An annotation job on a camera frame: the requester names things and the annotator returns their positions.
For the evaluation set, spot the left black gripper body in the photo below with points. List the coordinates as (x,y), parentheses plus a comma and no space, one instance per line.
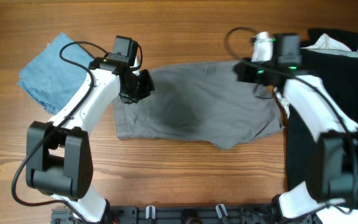
(141,84)

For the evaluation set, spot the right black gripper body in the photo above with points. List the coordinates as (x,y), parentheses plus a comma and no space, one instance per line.
(250,73)

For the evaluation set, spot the grey shorts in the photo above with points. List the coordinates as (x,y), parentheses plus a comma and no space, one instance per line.
(201,101)

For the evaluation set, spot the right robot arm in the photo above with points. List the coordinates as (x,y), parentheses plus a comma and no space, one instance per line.
(333,177)

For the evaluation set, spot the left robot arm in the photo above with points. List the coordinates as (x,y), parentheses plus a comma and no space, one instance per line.
(58,160)

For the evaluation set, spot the white garment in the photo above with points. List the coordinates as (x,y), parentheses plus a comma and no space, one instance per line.
(337,65)

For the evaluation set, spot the black garment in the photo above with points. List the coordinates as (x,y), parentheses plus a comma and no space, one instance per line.
(299,143)

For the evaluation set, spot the folded blue denim garment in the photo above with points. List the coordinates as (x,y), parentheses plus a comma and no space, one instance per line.
(49,80)

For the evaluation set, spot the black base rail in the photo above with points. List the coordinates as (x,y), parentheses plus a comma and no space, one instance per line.
(246,214)

